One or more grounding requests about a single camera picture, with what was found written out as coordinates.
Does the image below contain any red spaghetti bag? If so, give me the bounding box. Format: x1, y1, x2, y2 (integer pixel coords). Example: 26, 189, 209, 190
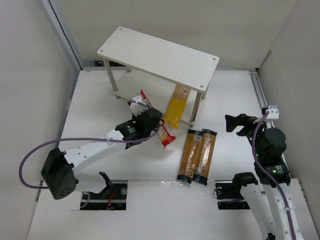
140, 89, 176, 148

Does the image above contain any yellow spaghetti bag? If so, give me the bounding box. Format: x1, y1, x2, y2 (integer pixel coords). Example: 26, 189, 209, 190
164, 84, 191, 130

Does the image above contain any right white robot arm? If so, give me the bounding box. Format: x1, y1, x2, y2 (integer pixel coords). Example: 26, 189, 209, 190
225, 111, 303, 240

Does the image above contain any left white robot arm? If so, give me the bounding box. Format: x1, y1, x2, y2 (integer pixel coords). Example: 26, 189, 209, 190
40, 107, 163, 200

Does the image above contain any white two-tier shelf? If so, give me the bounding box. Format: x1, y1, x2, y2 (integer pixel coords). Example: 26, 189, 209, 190
97, 26, 220, 126

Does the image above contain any right black-ended spaghetti bag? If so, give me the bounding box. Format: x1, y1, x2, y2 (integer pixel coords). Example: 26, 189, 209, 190
193, 128, 217, 186

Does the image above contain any black-ended spaghetti bag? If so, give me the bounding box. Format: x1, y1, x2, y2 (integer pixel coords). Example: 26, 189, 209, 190
177, 129, 204, 184
193, 128, 217, 186

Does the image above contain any left black-ended spaghetti bag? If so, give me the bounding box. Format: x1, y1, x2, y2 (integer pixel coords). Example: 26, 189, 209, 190
177, 129, 204, 184

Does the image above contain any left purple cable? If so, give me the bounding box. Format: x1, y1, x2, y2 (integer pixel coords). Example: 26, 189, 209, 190
19, 99, 166, 188

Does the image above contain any purple cable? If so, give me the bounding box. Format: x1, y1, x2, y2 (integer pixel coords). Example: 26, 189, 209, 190
19, 99, 166, 188
251, 111, 296, 240

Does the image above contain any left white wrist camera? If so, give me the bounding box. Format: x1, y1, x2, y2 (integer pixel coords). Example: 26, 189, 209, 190
127, 95, 150, 117

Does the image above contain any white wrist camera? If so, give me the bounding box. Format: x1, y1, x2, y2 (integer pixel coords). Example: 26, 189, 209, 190
127, 95, 150, 117
262, 105, 280, 122

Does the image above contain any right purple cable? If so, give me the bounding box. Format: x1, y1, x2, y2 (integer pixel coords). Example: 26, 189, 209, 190
251, 111, 296, 240

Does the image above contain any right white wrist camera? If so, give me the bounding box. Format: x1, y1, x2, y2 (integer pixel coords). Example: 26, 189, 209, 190
262, 105, 280, 122

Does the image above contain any aluminium rail right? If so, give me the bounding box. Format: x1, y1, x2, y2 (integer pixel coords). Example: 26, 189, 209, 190
249, 70, 265, 105

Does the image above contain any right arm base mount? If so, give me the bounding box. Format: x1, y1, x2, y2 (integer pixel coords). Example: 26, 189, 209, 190
212, 181, 250, 210

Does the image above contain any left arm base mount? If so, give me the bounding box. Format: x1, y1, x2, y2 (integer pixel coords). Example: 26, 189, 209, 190
79, 181, 128, 211

